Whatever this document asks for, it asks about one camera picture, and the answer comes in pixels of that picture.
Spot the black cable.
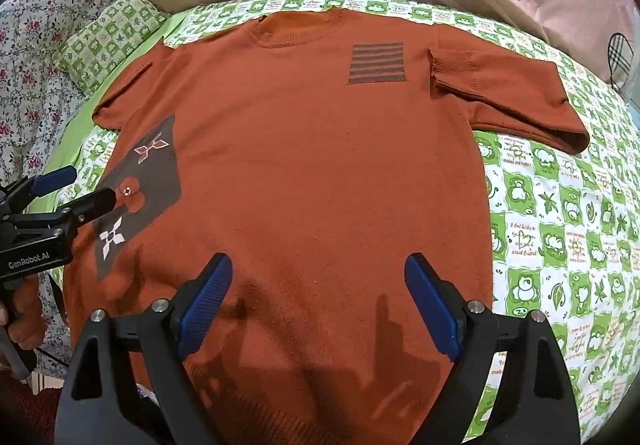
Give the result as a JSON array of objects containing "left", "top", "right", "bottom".
[{"left": 30, "top": 272, "right": 73, "bottom": 368}]

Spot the green checked pillow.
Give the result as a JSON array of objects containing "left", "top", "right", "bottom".
[{"left": 52, "top": 0, "right": 171, "bottom": 96}]

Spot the person's left hand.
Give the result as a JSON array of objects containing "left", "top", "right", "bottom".
[{"left": 12, "top": 279, "right": 47, "bottom": 352}]

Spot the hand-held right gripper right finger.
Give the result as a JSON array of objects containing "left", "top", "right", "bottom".
[{"left": 404, "top": 252, "right": 581, "bottom": 445}]

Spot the orange knit sweater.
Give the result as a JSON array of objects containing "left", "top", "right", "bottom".
[{"left": 62, "top": 8, "right": 589, "bottom": 445}]

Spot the floral quilt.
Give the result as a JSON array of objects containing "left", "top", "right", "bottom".
[{"left": 0, "top": 0, "right": 151, "bottom": 376}]

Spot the green checked bed sheet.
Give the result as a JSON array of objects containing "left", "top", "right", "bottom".
[{"left": 42, "top": 0, "right": 640, "bottom": 443}]

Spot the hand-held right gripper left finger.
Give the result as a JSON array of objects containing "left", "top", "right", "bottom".
[{"left": 54, "top": 252, "right": 234, "bottom": 445}]

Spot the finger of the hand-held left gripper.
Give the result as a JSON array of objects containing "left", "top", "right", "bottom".
[
  {"left": 30, "top": 166, "right": 78, "bottom": 199},
  {"left": 60, "top": 188, "right": 119, "bottom": 230}
]

